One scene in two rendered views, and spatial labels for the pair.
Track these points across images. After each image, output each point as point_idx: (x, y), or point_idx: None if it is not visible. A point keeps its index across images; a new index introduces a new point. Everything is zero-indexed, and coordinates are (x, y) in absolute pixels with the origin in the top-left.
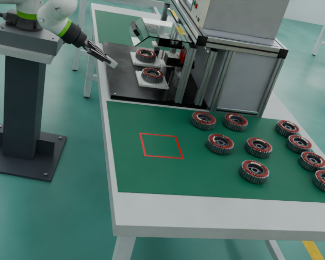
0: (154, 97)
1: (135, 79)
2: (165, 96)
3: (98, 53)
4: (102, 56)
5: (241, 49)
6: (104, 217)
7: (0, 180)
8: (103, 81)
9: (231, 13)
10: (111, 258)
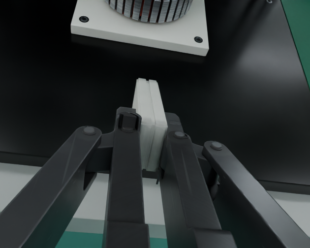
0: (277, 35)
1: (147, 52)
2: (253, 3)
3: (274, 202)
4: (244, 169)
5: None
6: (162, 246)
7: None
8: (153, 200)
9: None
10: None
